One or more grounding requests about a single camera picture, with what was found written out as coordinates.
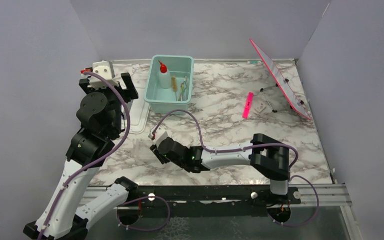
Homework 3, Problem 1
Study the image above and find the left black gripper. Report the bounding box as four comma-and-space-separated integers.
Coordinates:
81, 72, 138, 136

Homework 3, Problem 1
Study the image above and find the white bin lid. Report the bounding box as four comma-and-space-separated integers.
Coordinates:
127, 98, 150, 134

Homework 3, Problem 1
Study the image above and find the teal plastic bin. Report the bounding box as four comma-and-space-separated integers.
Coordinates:
143, 54, 194, 114

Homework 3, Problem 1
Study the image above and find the tan test tube brush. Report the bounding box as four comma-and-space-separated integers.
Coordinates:
171, 76, 178, 93

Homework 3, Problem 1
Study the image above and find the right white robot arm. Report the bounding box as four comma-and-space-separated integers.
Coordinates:
150, 133, 293, 204

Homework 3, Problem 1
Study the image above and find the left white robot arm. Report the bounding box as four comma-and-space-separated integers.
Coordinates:
23, 68, 138, 240

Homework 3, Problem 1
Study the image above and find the white red-capped wash bottle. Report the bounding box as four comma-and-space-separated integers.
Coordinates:
158, 60, 172, 89

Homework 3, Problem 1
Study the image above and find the pink highlighter marker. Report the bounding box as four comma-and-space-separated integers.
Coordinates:
242, 92, 254, 119

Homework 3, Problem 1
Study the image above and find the small white eraser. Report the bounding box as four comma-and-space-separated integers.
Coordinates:
254, 103, 266, 114

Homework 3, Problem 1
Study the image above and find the whiteboard stand rod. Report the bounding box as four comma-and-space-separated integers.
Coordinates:
260, 84, 281, 113

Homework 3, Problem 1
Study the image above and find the pink framed whiteboard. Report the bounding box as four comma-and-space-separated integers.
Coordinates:
249, 38, 312, 120

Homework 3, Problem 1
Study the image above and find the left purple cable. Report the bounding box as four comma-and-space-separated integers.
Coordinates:
36, 71, 172, 240

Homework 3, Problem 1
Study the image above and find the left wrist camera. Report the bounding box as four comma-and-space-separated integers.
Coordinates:
80, 60, 119, 89

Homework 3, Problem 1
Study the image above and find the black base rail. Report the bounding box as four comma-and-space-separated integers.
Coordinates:
116, 184, 301, 218

